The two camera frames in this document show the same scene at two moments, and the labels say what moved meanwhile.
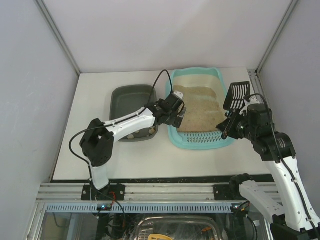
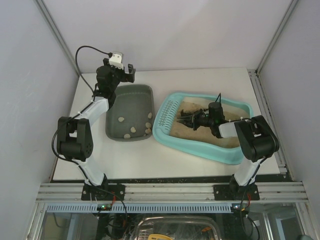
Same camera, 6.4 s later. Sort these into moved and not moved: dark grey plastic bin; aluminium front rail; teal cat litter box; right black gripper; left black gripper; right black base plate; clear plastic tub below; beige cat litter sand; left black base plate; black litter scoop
Moved: right black gripper; beige cat litter sand; left black gripper; black litter scoop; teal cat litter box
Not moved: dark grey plastic bin; left black base plate; aluminium front rail; clear plastic tub below; right black base plate
